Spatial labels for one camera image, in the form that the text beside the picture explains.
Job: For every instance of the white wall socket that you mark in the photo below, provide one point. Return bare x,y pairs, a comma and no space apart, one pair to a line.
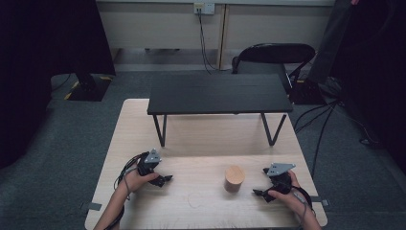
204,8

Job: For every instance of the black equipment base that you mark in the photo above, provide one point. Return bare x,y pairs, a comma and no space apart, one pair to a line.
306,92

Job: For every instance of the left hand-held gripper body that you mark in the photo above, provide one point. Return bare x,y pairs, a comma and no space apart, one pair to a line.
150,164

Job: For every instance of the wooden cylinder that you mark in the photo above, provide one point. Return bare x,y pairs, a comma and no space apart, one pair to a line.
234,179

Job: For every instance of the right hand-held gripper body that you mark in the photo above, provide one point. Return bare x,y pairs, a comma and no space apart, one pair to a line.
281,182

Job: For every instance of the black curtain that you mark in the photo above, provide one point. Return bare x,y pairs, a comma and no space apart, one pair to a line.
376,64
38,64

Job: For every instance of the person's left hand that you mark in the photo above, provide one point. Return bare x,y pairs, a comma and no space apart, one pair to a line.
137,181

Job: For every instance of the black folding chair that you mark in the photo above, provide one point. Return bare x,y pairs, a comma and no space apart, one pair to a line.
274,56

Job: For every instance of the grey tape strip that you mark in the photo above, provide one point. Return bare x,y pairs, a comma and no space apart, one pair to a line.
320,201
92,206

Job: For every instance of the person's right hand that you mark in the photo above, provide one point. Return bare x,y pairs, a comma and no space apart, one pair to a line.
295,198

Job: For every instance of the black stand base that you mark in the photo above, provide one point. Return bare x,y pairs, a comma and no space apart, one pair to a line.
91,89

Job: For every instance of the black low shelf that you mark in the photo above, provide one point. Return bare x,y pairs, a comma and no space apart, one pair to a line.
220,94

